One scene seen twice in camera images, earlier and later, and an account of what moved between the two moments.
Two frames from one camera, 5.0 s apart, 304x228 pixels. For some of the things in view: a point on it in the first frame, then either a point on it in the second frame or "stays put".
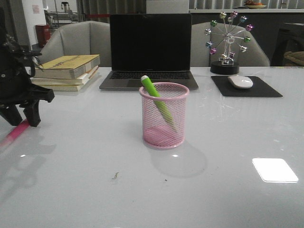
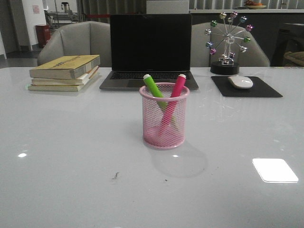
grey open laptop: (157, 45) stays put
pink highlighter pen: (14, 131) → (178, 86)
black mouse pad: (259, 89) stays put
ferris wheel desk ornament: (225, 65) stays put
